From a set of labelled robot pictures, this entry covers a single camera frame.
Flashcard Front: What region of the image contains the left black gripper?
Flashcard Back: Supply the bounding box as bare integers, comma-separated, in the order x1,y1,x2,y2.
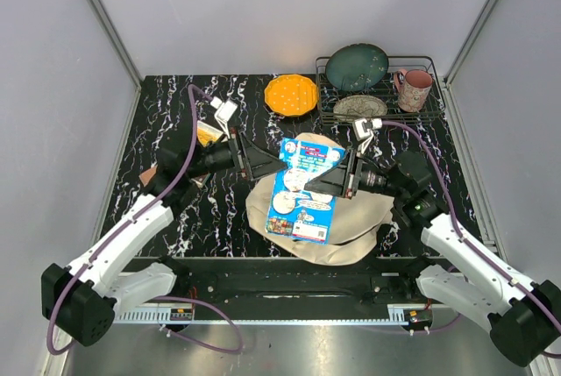
188,124,288,181

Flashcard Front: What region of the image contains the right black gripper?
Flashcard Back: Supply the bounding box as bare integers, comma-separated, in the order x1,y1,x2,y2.
305,147,407,199

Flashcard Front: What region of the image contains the beige canvas backpack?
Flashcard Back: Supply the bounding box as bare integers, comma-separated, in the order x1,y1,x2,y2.
245,133,394,266

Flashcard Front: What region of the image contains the blue treehouse book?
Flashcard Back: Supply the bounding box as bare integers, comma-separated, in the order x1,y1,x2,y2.
265,138,344,245

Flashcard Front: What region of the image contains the yellow illustrated book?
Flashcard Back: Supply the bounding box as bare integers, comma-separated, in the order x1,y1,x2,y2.
196,121,224,146

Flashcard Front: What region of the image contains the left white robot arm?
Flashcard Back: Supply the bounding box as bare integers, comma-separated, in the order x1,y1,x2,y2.
40,129,287,355

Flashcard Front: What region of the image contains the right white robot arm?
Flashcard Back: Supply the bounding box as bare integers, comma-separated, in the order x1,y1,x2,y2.
305,150,560,367

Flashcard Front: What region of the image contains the beige patterned plate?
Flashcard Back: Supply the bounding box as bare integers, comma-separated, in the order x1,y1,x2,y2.
333,95,388,123

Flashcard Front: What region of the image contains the orange polka dot plate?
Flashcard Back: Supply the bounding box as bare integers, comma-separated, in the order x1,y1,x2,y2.
264,74,318,117

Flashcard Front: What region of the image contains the brown leather wallet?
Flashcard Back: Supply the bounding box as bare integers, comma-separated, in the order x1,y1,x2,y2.
139,166,157,187

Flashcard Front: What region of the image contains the dark teal plate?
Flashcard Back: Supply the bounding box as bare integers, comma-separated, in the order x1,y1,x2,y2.
325,43,389,92

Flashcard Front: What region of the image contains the pink patterned mug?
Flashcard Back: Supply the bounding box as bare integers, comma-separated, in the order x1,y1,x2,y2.
394,69,433,113

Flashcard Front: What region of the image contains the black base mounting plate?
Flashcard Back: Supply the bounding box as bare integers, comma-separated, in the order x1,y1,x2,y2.
153,256,435,304

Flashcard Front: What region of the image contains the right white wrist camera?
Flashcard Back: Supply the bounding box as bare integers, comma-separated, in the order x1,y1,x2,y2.
352,117,383,155

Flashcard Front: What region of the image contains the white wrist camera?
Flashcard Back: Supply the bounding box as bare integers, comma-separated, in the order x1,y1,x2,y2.
210,97,238,138
352,117,383,155

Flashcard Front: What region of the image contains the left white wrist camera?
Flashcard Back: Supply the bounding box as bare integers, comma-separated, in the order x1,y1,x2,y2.
210,97,238,138

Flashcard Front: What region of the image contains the black wire dish rack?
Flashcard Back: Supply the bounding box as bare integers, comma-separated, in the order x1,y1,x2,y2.
316,56,445,126

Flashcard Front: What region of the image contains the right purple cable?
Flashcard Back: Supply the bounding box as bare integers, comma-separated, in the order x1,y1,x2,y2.
372,118,561,358

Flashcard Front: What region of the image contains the purple cable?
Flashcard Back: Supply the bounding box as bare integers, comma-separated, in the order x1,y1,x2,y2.
46,84,245,356
372,118,561,358

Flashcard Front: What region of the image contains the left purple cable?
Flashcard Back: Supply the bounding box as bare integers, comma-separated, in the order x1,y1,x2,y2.
46,84,245,356

